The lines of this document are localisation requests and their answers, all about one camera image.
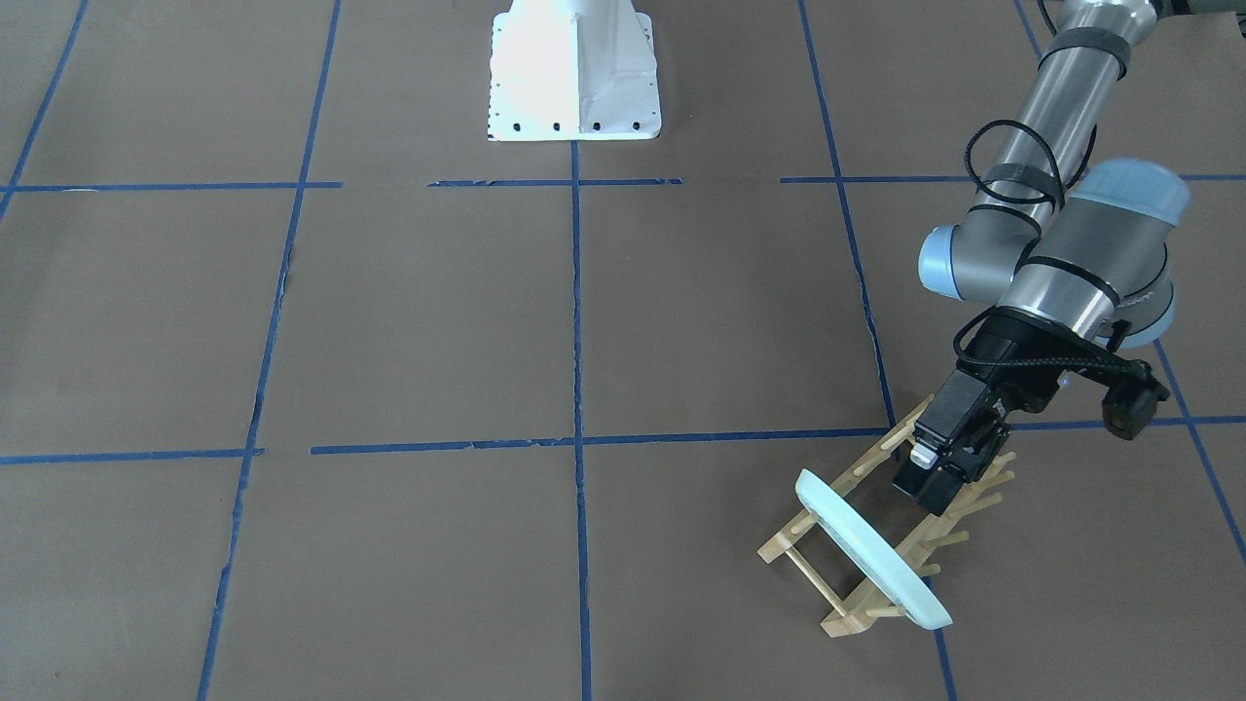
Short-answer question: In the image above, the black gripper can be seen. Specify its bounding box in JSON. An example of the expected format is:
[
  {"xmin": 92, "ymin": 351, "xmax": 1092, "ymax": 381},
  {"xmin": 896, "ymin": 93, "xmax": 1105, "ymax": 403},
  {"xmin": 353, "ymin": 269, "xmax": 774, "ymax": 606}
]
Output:
[{"xmin": 892, "ymin": 310, "xmax": 1077, "ymax": 515}]

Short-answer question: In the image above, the pale green ceramic plate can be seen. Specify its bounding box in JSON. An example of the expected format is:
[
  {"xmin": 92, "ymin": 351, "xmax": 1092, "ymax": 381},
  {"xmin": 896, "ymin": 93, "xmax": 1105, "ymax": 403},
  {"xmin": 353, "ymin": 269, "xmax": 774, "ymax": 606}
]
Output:
[{"xmin": 795, "ymin": 469, "xmax": 953, "ymax": 630}]

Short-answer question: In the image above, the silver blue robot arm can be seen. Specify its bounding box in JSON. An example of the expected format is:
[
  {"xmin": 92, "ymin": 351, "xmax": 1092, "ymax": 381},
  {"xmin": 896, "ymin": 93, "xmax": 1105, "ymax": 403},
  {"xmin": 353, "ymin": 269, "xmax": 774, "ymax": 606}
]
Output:
[{"xmin": 893, "ymin": 1, "xmax": 1190, "ymax": 515}]

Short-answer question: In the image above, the wooden dish rack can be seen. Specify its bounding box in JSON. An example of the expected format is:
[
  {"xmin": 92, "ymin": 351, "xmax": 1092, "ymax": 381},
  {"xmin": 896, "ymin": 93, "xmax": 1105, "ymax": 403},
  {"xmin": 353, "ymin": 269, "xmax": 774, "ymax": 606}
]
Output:
[{"xmin": 758, "ymin": 400, "xmax": 1015, "ymax": 637}]

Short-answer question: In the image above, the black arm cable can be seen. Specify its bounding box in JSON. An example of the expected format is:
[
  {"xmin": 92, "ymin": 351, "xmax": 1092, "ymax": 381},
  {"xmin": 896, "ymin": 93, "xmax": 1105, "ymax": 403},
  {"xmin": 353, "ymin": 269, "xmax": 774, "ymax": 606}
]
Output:
[{"xmin": 952, "ymin": 120, "xmax": 1099, "ymax": 371}]

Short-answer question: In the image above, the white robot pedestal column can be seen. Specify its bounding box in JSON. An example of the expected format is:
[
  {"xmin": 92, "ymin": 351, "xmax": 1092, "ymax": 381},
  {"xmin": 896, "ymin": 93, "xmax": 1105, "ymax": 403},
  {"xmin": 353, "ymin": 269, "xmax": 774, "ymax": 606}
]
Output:
[{"xmin": 487, "ymin": 1, "xmax": 663, "ymax": 142}]

